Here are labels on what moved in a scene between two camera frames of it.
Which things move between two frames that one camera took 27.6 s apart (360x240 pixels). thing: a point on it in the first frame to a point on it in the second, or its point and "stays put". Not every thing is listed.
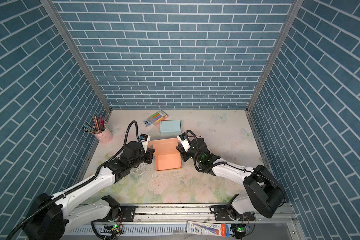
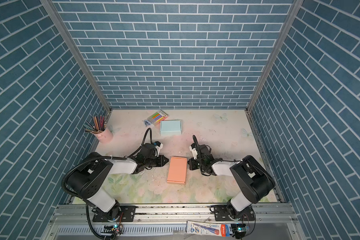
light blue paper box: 170,127 stays put
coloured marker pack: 155,118 stays put
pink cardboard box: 167,155 to 178,170
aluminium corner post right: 296,8 stays put
